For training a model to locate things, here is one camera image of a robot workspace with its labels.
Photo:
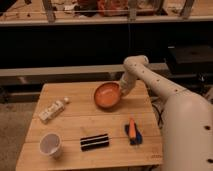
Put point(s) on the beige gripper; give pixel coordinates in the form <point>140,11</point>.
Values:
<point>122,90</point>

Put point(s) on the orange ceramic bowl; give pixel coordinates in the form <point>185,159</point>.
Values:
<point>107,95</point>

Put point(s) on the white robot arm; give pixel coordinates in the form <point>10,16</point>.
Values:
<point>187,133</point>

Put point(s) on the long wooden shelf bench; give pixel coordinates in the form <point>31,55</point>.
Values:
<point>27,76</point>

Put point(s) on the orange carrot toy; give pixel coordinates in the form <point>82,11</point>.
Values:
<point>132,130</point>

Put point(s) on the black striped rectangular block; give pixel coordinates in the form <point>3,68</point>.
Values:
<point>93,142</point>

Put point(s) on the black box on shelf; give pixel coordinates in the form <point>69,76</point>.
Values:
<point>190,59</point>

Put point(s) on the wooden table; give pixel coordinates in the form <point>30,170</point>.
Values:
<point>82,118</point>

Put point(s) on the white plastic bottle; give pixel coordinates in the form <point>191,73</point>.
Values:
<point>53,110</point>

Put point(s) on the white paper cup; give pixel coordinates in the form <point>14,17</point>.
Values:
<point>50,145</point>

